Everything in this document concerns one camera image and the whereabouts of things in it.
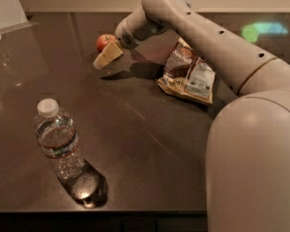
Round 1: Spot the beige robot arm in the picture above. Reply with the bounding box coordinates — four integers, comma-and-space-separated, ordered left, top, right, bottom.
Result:
115, 0, 290, 232

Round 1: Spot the brown snack chip bag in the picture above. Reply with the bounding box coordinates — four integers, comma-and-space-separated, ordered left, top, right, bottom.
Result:
157, 38, 216, 104

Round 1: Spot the red apple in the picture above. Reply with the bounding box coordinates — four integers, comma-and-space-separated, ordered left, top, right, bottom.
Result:
97, 34, 116, 52

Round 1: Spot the clear plastic water bottle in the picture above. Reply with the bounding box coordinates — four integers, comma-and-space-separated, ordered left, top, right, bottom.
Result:
34, 99, 107, 208

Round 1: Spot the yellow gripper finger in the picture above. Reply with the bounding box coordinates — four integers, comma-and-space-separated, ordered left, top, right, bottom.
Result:
93, 41, 123, 70

